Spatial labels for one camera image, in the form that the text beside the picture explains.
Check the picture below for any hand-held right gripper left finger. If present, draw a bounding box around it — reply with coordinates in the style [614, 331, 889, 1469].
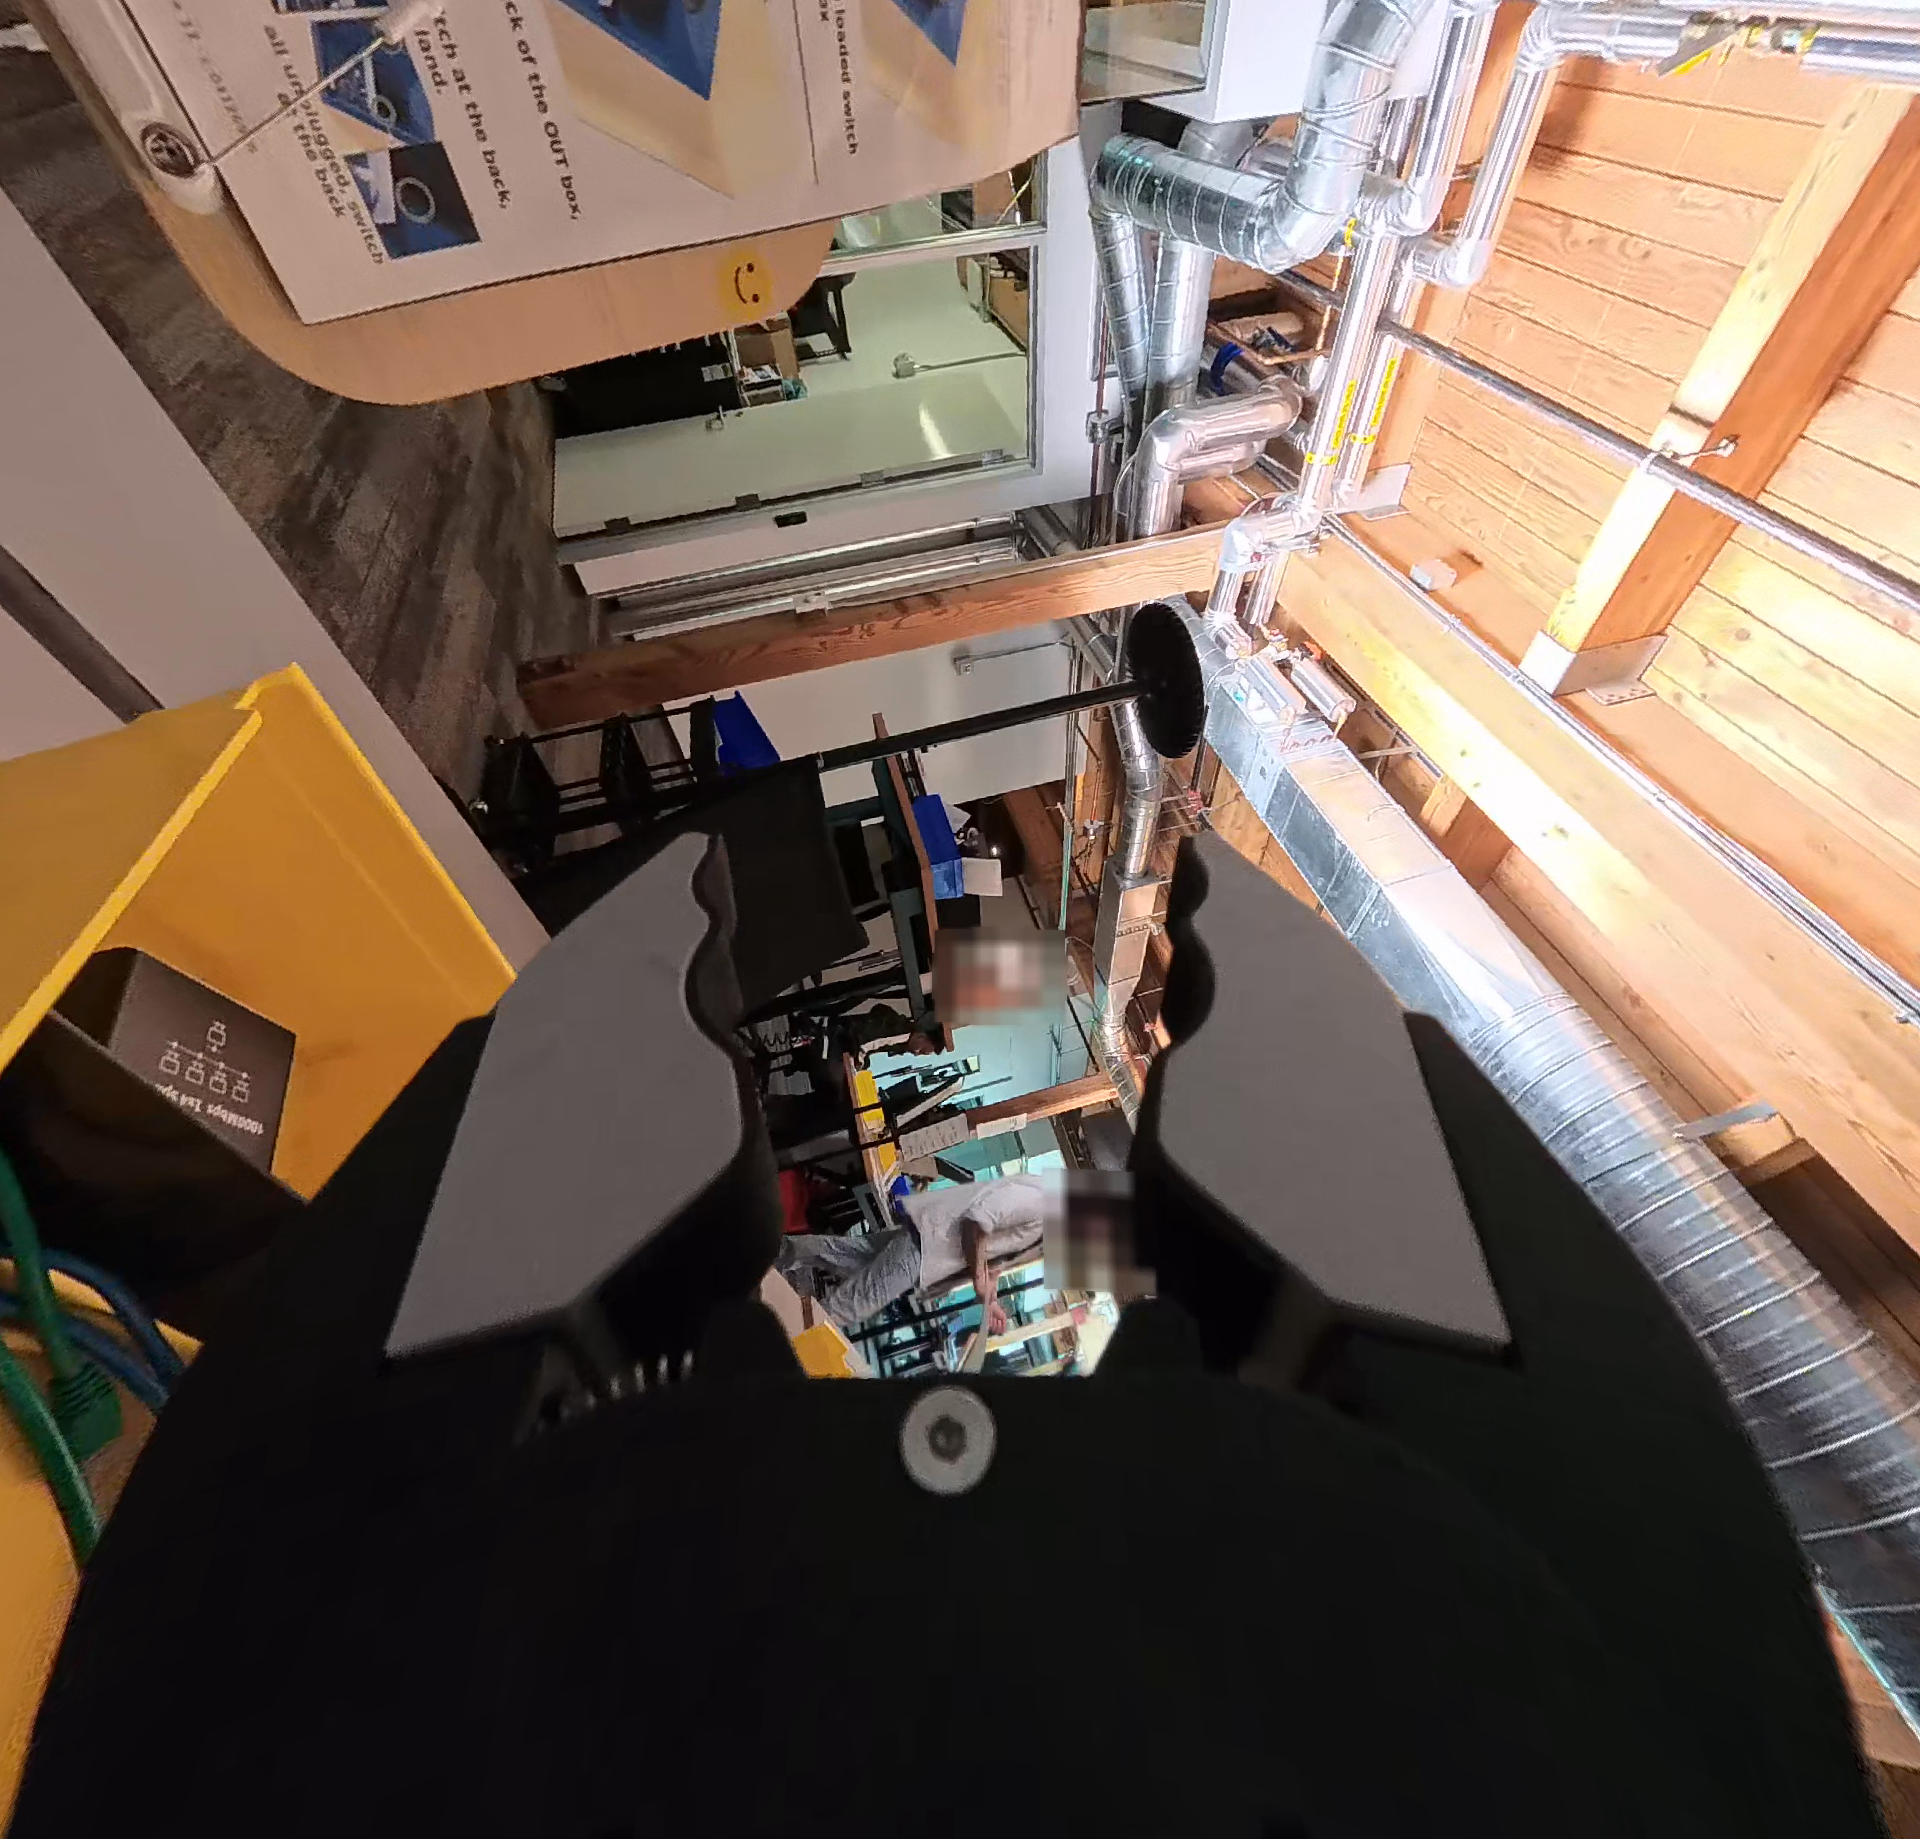
[383, 833, 788, 1397]

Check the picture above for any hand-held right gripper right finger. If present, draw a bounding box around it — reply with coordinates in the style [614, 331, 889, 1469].
[1126, 835, 1516, 1389]

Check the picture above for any yellow plastic bin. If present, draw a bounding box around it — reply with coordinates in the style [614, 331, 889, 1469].
[0, 665, 549, 1812]

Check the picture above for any blue ethernet cable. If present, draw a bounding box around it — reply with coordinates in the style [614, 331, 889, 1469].
[0, 1245, 189, 1421]

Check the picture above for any green ethernet cable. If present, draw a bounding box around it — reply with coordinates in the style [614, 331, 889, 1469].
[0, 1150, 123, 1562]

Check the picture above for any black office chair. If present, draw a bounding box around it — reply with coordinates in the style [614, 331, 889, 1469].
[660, 760, 875, 1017]

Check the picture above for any black stand with round disc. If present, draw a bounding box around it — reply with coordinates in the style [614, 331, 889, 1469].
[817, 600, 1208, 767]

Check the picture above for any wooden beam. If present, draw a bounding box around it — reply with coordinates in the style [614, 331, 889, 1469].
[516, 525, 1247, 731]

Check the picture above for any printed instruction sheet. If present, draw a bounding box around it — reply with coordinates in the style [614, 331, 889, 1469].
[76, 0, 1089, 327]

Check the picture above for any silver ventilation duct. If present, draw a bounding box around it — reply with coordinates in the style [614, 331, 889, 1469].
[1087, 0, 1920, 1737]

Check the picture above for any black wire rack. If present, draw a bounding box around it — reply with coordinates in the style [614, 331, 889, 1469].
[480, 700, 722, 882]

